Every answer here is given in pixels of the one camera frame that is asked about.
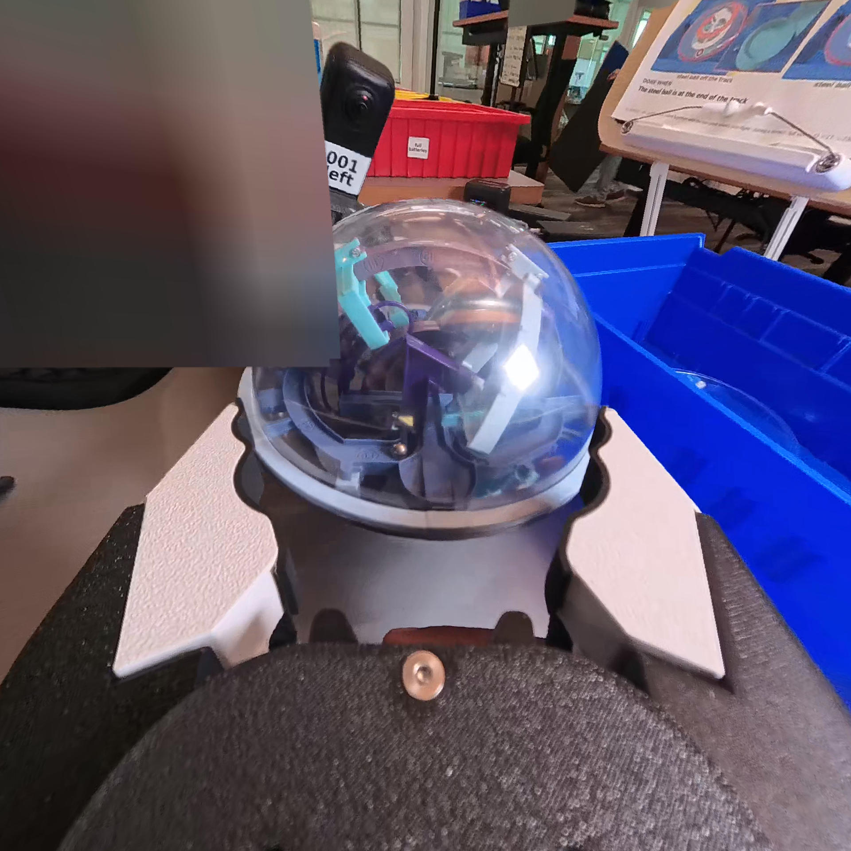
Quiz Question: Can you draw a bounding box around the blue plastic bin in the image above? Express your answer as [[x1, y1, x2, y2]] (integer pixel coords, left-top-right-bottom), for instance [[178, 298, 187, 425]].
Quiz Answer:
[[548, 233, 851, 706]]

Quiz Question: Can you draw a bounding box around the clear plastic maze ball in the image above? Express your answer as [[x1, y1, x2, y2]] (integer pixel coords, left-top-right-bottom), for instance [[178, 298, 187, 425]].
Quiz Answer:
[[240, 200, 603, 539]]

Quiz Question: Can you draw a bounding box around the wooden instruction board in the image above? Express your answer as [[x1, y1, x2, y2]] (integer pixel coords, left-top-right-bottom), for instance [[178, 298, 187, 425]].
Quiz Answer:
[[599, 0, 851, 216]]

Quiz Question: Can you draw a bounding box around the clear plastic ball stand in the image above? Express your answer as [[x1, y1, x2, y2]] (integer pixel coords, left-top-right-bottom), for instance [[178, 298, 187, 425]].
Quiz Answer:
[[672, 370, 805, 446]]

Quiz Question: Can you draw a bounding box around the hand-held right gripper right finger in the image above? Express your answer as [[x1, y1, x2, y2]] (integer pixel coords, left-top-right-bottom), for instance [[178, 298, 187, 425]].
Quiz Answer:
[[556, 406, 727, 682]]

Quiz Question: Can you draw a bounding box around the black digital timer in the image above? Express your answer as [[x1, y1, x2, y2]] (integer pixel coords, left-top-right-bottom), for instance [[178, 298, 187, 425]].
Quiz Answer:
[[463, 177, 513, 211]]

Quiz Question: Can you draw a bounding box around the red plastic bin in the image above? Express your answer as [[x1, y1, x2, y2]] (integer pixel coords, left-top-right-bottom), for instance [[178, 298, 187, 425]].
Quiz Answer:
[[370, 91, 533, 180]]

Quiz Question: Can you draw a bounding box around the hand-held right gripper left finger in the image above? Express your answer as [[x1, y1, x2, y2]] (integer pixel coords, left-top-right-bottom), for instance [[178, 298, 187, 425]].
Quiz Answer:
[[116, 403, 287, 679]]

